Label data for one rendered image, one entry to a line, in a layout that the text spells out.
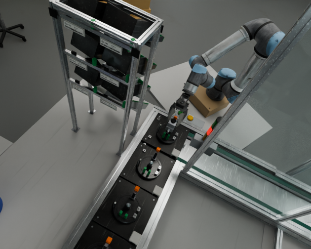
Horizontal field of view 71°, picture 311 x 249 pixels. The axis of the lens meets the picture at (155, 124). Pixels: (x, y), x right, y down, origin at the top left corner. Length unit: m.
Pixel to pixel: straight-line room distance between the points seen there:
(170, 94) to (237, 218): 0.98
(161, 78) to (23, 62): 1.95
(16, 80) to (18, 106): 0.39
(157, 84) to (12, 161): 1.10
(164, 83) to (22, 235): 1.33
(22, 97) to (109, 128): 1.57
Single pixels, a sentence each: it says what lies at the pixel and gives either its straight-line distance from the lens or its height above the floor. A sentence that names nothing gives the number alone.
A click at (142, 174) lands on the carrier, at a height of 0.99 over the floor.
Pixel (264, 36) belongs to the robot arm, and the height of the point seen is 1.55.
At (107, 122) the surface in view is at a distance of 1.49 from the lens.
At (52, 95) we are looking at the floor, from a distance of 2.81.
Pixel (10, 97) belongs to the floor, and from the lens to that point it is 2.89.
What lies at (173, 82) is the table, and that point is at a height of 0.86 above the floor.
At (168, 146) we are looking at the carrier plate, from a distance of 1.32.
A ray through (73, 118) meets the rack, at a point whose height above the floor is 1.00.
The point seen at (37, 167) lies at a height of 0.86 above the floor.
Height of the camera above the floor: 2.09
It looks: 54 degrees down
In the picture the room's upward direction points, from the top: 20 degrees clockwise
